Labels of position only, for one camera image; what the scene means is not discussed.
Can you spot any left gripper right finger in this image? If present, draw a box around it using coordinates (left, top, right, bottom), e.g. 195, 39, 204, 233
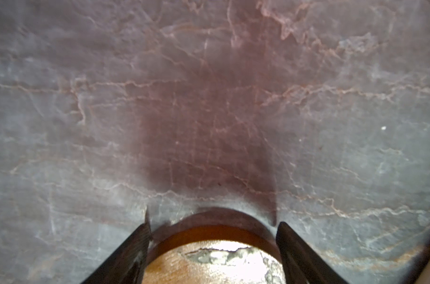
276, 221, 347, 284

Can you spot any brown glossy coaster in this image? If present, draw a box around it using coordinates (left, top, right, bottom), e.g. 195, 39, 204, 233
143, 208, 285, 284

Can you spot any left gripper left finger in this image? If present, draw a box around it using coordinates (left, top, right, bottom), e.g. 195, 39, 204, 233
82, 222, 151, 284

